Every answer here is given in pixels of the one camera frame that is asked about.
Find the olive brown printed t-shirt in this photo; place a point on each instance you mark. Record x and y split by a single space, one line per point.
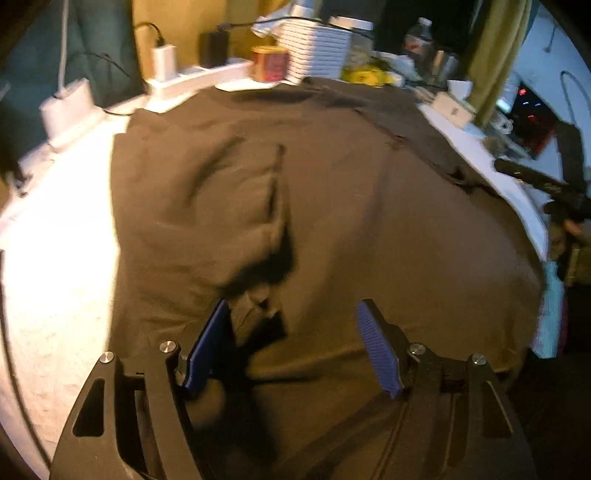
369 207

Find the white desk lamp base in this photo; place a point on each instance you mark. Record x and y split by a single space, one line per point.
69 110

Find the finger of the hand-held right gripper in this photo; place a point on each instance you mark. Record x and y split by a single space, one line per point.
531 175

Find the person's right hand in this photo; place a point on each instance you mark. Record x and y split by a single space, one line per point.
573 227

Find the light blue towel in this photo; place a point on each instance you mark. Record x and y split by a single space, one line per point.
551 309

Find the black charger plug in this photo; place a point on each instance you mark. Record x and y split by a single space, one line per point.
214 48

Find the white power strip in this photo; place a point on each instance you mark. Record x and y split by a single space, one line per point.
198 76

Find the white textured table cover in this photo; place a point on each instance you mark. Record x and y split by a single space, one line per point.
60 277

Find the red tin can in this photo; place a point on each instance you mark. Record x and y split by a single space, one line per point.
270 63

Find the white perforated basket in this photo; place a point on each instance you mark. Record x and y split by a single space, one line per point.
318 50

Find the yellow packet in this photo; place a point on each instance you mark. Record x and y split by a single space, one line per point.
369 74

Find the teal fabric panel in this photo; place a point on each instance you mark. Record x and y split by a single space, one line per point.
32 46

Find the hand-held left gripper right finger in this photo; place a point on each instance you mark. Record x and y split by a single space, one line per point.
376 346

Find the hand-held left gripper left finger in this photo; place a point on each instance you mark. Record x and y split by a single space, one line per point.
205 355

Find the jar with white lid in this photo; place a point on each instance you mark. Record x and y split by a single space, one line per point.
358 41

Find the white charger plug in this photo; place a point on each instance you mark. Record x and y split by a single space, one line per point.
165 61

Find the clear plastic water bottle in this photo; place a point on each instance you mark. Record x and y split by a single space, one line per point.
419 39

